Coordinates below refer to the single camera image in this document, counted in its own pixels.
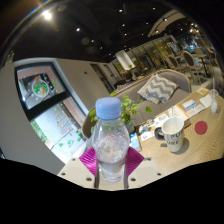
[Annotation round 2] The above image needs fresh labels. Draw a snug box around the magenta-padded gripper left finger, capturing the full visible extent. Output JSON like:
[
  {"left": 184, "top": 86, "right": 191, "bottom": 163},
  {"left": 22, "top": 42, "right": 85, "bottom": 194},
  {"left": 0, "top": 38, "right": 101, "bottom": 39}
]
[{"left": 57, "top": 146, "right": 100, "bottom": 190}]

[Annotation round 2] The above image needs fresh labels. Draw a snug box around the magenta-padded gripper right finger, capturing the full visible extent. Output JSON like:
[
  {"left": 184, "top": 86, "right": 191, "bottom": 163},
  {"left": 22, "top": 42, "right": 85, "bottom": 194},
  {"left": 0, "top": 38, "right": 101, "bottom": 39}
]
[{"left": 123, "top": 146, "right": 165, "bottom": 190}]

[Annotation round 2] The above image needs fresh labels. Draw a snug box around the clear water bottle blue cap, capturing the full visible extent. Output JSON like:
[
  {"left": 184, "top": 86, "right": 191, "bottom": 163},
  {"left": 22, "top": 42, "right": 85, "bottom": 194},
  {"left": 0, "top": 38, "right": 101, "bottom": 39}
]
[{"left": 91, "top": 96, "right": 131, "bottom": 184}]

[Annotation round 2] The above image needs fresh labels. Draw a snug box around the small light blue box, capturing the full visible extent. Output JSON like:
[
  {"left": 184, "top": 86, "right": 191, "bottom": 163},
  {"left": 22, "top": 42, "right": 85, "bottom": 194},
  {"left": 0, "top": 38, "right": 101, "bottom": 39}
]
[{"left": 129, "top": 132, "right": 143, "bottom": 153}]

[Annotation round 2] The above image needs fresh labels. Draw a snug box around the white printed mug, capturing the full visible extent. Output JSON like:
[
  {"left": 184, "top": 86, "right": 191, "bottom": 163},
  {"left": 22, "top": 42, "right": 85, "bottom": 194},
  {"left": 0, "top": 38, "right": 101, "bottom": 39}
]
[{"left": 154, "top": 116, "right": 185, "bottom": 154}]

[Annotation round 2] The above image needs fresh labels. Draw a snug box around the green potted plant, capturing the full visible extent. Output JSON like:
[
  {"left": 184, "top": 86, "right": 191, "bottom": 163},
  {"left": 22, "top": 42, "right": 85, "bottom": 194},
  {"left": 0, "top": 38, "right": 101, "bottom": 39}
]
[{"left": 88, "top": 94, "right": 153, "bottom": 135}]

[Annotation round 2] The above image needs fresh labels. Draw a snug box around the wooden tissue box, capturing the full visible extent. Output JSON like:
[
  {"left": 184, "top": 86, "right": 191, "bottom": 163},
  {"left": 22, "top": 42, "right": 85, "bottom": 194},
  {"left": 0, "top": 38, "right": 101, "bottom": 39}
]
[{"left": 175, "top": 101, "right": 193, "bottom": 128}]

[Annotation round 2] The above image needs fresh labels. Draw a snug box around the flat round red coaster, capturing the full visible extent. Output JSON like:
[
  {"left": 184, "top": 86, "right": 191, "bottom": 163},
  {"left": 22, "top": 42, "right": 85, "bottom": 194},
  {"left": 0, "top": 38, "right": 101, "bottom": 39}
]
[{"left": 194, "top": 120, "right": 209, "bottom": 136}]

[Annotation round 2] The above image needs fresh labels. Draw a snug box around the grey curved sofa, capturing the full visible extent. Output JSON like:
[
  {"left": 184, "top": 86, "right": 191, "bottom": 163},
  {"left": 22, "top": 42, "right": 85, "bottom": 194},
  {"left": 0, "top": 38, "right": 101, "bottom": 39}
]
[{"left": 81, "top": 68, "right": 193, "bottom": 138}]

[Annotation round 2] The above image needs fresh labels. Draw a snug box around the grey white chevron pillow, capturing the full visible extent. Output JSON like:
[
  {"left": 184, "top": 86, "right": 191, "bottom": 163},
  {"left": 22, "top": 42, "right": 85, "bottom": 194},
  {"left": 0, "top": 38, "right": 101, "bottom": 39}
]
[{"left": 137, "top": 73, "right": 180, "bottom": 105}]

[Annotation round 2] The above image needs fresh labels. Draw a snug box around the person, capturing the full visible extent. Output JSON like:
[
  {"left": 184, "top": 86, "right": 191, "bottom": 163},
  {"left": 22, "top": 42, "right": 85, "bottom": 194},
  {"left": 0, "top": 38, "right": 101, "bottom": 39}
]
[{"left": 121, "top": 70, "right": 134, "bottom": 82}]

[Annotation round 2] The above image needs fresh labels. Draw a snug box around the clear plastic cup with straw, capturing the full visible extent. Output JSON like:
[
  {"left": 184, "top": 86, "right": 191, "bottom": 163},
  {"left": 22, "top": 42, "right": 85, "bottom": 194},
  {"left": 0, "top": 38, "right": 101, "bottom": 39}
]
[{"left": 208, "top": 77, "right": 221, "bottom": 114}]

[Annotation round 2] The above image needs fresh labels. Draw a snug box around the yellow white table card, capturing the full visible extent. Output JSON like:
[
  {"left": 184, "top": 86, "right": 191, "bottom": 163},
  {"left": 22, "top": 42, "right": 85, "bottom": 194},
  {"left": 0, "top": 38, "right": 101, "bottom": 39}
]
[{"left": 196, "top": 87, "right": 210, "bottom": 97}]

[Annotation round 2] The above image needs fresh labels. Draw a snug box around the white round column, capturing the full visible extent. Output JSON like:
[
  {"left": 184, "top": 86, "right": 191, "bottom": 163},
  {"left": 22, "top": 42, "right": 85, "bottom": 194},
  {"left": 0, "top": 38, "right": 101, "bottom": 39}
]
[{"left": 114, "top": 49, "right": 136, "bottom": 71}]

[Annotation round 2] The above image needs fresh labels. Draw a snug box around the yellow backed shelf unit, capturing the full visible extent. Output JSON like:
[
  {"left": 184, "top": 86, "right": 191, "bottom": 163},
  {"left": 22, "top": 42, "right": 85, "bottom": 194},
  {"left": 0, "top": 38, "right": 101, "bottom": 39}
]
[{"left": 133, "top": 35, "right": 178, "bottom": 75}]

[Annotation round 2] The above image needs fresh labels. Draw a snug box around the group of round-backed chairs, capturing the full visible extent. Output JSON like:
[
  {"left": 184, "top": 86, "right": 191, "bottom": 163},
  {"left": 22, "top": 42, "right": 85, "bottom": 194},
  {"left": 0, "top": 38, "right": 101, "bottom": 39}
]
[{"left": 164, "top": 45, "right": 218, "bottom": 84}]

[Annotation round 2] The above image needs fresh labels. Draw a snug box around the group of ceiling spotlights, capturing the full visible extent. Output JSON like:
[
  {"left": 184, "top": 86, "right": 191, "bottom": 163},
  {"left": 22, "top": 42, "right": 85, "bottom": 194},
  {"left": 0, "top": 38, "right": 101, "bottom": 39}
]
[{"left": 39, "top": 4, "right": 201, "bottom": 38}]

